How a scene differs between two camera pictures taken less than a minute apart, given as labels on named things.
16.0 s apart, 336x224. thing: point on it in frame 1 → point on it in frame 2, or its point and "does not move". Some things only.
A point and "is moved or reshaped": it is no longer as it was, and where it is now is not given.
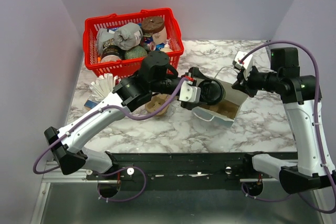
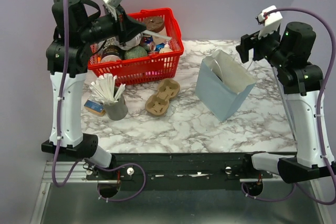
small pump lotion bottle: (166, 48) does not move
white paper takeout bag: (222, 114) is moved or reshaped
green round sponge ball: (138, 51) does not move
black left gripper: (194, 73) → (125, 28)
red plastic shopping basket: (125, 68) does not move
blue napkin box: (90, 105) does not move
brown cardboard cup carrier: (157, 102) does not move
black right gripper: (245, 85) → (248, 41)
